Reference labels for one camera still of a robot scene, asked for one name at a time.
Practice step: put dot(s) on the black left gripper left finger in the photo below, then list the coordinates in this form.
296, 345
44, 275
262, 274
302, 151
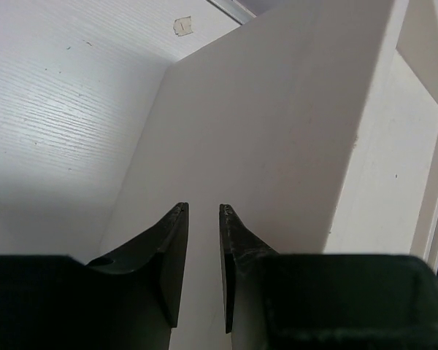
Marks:
128, 298

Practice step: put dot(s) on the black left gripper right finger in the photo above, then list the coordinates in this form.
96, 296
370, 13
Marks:
323, 301

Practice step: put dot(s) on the white drawer cabinet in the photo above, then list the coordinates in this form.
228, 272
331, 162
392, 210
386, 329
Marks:
317, 121

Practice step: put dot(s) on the beige sticker on table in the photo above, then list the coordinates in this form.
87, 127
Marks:
183, 26

